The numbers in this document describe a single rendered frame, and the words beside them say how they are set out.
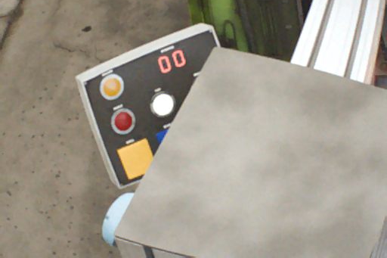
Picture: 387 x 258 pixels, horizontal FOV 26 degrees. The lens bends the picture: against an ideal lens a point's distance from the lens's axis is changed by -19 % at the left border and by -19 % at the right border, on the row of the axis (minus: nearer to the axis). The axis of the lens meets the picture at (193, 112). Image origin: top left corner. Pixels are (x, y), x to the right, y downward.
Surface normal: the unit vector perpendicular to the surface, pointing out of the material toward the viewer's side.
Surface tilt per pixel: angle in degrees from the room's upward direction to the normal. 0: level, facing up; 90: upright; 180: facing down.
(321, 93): 0
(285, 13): 90
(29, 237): 0
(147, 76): 60
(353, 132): 0
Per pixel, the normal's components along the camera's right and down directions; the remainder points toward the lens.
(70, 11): -0.11, -0.70
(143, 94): 0.31, 0.18
